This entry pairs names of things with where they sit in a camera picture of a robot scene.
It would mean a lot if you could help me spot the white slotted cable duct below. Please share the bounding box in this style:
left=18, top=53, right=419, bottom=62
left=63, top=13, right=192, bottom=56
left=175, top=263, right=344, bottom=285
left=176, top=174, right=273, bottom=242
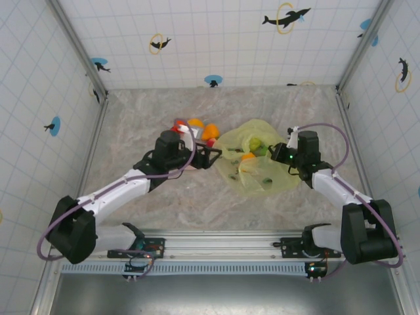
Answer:
left=60, top=262, right=345, bottom=276

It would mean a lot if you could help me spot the dolphin sticker with yellow ring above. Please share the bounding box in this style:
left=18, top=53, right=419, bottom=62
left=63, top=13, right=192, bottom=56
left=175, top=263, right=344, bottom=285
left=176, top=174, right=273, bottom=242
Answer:
left=149, top=32, right=173, bottom=55
left=261, top=2, right=312, bottom=35

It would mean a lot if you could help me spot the yellow orange round fruit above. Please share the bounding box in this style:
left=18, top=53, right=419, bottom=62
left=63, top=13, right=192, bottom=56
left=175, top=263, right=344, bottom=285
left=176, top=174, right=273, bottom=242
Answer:
left=186, top=117, right=205, bottom=131

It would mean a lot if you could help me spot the metal side rail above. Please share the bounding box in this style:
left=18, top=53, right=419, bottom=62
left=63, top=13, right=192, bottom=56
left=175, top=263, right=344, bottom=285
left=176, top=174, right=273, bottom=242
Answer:
left=31, top=96, right=111, bottom=315
left=335, top=88, right=420, bottom=315

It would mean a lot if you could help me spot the small circuit board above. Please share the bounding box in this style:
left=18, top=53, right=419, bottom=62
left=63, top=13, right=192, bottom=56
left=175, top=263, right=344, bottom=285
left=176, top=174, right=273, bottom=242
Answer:
left=304, top=261, right=328, bottom=276
left=123, top=254, right=155, bottom=273

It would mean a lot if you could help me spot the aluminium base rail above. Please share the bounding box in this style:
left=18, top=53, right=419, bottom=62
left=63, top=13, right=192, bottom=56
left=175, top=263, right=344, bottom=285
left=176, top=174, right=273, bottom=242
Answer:
left=49, top=228, right=406, bottom=273

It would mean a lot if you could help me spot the grey metal panel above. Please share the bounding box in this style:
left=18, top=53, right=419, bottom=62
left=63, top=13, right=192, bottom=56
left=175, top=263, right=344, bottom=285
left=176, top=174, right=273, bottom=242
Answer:
left=32, top=272, right=420, bottom=315

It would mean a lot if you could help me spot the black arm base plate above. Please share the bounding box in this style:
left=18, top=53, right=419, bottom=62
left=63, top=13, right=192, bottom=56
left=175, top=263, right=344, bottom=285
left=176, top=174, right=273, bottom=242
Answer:
left=107, top=236, right=165, bottom=261
left=280, top=236, right=343, bottom=260

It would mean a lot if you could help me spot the metal corner post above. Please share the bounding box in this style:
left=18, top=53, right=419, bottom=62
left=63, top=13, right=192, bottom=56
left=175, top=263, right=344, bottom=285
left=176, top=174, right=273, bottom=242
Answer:
left=336, top=0, right=394, bottom=95
left=47, top=0, right=110, bottom=99

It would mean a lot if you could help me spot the deep orange fruit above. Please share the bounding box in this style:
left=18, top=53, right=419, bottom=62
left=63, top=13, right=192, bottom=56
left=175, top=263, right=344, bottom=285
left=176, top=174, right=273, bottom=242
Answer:
left=200, top=123, right=221, bottom=142

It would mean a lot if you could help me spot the yellow plastic bag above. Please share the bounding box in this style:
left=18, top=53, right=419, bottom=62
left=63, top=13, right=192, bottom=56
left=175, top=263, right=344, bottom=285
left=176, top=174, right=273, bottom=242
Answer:
left=215, top=118, right=301, bottom=197

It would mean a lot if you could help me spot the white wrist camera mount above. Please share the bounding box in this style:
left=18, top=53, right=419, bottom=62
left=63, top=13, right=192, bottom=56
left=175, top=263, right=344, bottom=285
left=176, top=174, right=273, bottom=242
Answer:
left=178, top=124, right=198, bottom=149
left=287, top=126, right=300, bottom=149

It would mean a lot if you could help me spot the fish sticker on blue circle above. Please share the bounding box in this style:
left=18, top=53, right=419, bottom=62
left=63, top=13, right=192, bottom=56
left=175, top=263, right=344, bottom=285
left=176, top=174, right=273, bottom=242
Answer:
left=91, top=57, right=112, bottom=74
left=203, top=74, right=223, bottom=89
left=43, top=116, right=62, bottom=137

